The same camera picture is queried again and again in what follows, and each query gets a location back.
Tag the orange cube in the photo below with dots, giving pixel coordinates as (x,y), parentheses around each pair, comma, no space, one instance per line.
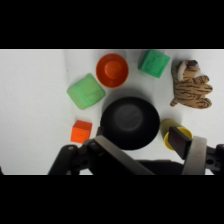
(81,132)

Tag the yellow plastic cup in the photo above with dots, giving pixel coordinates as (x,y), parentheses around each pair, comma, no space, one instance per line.
(166,130)

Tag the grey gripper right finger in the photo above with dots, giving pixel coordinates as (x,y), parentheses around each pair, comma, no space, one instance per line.
(193,156)

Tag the dark green cube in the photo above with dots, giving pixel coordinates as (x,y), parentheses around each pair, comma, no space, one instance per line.
(154,63)

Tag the black bowl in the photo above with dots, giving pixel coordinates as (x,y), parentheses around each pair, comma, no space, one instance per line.
(130,122)

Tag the light green rounded block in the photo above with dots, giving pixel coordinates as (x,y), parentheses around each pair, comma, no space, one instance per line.
(85,92)

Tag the striped tiger plush toy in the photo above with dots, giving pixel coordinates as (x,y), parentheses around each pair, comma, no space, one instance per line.
(191,89)

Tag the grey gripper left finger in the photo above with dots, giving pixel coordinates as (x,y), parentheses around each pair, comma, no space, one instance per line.
(124,156)

